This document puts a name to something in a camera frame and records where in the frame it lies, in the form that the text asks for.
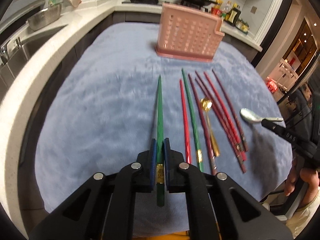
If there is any green chopstick with gold band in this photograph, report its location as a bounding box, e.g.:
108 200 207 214
156 76 165 207

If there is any red snack package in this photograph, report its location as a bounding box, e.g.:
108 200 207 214
211 7 222 17

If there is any silver metal spoon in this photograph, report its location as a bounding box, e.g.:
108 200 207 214
240 108 284 124

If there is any pink perforated utensil holder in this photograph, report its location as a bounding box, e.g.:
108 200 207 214
156 3 225 62

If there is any stainless steel sink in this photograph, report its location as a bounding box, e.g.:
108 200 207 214
1 25 66 100

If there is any red patterned chopstick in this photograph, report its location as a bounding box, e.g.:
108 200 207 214
203 72 244 154

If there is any black gas stove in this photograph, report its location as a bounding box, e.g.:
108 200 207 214
115 0 211 14

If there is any red floor box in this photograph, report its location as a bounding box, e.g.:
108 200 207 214
266 80 278 94

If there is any chrome sink faucet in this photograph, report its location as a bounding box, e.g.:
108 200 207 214
1 36 22 65

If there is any green dish soap bottle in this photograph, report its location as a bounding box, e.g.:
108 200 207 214
48 0 56 7

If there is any maroon patterned chopstick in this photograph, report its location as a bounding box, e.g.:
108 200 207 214
195 71 247 162

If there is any bright red chopstick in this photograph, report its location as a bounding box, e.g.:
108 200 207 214
179 79 192 164

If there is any dark soy sauce bottle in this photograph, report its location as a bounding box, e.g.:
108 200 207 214
225 3 241 27

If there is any clear oil bottle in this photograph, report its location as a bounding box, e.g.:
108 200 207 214
220 1 233 14

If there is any dark maroon chopstick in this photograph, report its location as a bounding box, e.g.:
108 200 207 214
212 69 249 152

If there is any dark red chopstick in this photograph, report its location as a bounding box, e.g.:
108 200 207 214
188 74 217 175

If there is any person's right hand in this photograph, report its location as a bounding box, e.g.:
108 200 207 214
284 157 319 208

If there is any steel mixing bowl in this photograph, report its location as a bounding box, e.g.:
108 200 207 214
27 3 62 31

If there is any gold flower spoon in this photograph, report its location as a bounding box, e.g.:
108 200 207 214
200 98 220 157

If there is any blue fleece table cloth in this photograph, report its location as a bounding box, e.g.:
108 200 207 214
34 22 294 238

